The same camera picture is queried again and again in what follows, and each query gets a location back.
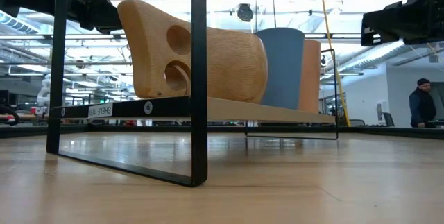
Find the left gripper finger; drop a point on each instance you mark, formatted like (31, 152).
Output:
(109, 17)

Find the tall peach orange tumbler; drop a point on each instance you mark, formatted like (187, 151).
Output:
(311, 78)

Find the wooden bowl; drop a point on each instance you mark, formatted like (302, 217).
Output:
(225, 64)

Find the blue plastic cup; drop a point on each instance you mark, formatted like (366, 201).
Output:
(284, 68)

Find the white shelf label sticker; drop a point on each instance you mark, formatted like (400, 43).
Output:
(100, 110)

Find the person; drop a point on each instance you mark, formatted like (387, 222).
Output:
(421, 106)

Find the small black ceiling reel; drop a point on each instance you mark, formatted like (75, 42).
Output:
(323, 61)

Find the wooden shelf black metal frame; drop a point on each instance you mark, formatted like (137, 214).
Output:
(199, 78)

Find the black metal table frame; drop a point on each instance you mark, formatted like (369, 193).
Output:
(381, 132)

